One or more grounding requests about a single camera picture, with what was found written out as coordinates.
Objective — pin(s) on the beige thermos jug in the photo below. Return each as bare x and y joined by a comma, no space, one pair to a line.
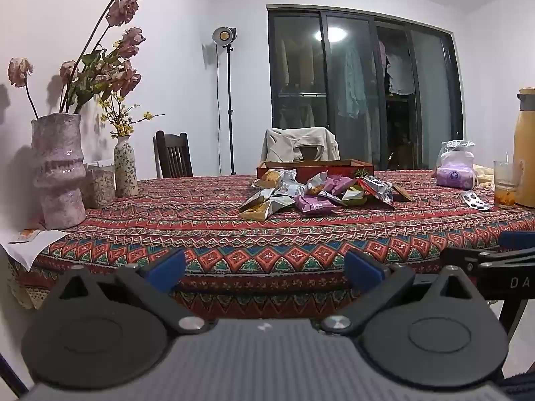
527,154

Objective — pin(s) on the large pink ceramic vase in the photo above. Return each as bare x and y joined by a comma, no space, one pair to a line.
58,175

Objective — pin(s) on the purple tissue pack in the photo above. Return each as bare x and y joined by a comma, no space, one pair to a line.
453,175

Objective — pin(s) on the black framed sliding glass door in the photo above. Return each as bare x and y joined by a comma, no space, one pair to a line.
434,92

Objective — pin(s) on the red cardboard box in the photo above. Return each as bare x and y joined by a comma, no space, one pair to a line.
347,167

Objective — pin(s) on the small floral ceramic vase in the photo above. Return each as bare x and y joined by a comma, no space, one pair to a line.
125,171

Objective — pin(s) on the cream lace undercloth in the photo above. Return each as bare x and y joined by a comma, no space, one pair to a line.
25,288

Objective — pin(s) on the glass cup with drink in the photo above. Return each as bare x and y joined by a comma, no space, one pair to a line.
503,183

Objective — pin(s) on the cream cloth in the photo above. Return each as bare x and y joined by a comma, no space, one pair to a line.
485,175

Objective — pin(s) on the pile of snack packets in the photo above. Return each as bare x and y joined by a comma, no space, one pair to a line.
313,204

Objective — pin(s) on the white paper sheet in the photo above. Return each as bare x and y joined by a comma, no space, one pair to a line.
29,252

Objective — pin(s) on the wooden chair under jacket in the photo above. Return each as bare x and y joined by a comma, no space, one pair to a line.
311,153

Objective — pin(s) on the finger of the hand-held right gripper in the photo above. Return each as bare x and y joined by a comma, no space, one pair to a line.
468,257
518,240

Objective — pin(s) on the yellow flower sprigs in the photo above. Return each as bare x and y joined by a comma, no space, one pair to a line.
122,128

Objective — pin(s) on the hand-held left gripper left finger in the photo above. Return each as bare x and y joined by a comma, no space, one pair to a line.
167,269

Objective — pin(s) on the studio light on stand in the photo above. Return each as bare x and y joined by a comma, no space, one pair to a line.
224,35

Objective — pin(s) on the pill blister pack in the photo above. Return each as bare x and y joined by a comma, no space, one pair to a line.
476,201

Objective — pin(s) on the beige jacket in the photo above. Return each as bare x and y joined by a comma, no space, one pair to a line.
284,142

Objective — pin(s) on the red patterned tablecloth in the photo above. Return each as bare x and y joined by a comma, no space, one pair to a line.
209,225

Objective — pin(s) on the row of hanging clothes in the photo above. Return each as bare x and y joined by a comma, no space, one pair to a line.
353,79

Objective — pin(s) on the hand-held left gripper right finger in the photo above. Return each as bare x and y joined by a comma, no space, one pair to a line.
362,270

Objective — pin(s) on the dark wooden chair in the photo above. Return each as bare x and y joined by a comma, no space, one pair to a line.
173,158

